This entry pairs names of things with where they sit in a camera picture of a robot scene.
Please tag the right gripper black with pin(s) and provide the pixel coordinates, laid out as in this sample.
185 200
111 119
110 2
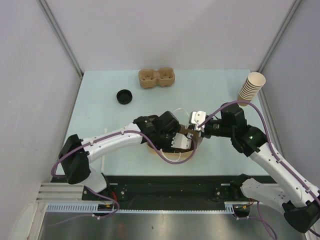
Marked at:
205 133

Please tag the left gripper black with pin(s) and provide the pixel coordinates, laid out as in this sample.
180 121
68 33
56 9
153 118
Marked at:
172 131

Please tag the brown paper bag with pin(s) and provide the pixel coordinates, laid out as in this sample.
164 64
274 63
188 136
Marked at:
190 150

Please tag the white straw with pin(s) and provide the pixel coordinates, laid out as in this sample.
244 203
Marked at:
102 168

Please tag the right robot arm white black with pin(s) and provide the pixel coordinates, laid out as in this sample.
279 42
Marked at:
297 199

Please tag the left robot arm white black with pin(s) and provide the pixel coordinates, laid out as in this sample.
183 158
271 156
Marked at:
78 154

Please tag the stack of black lids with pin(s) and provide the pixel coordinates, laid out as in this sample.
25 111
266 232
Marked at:
124 96

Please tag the brown pulp cup carrier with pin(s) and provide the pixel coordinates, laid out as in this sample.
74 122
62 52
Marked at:
163 77

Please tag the stack of paper cups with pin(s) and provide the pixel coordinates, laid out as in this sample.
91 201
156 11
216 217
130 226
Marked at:
250 88

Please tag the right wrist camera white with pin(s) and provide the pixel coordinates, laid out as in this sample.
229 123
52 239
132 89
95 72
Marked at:
196 119

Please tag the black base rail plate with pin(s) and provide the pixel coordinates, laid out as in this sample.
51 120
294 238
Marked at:
175 192

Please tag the white cable duct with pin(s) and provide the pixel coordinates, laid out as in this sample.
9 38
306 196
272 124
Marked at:
106 208

